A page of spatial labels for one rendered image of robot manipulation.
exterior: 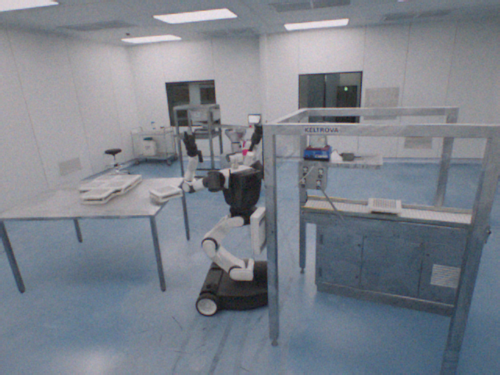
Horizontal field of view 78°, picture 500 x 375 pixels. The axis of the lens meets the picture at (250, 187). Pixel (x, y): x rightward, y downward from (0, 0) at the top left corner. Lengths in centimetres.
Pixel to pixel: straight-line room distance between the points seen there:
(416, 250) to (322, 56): 552
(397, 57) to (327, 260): 556
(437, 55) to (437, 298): 572
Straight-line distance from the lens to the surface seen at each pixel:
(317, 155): 249
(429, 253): 280
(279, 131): 179
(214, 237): 269
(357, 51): 755
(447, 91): 790
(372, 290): 299
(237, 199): 239
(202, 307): 283
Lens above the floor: 185
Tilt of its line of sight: 18 degrees down
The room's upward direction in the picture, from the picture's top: 3 degrees counter-clockwise
